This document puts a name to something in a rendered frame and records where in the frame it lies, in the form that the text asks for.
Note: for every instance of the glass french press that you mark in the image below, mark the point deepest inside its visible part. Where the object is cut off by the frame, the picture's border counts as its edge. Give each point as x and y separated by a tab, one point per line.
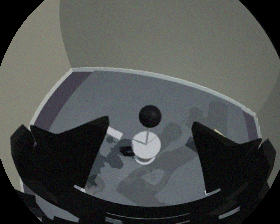
145	146

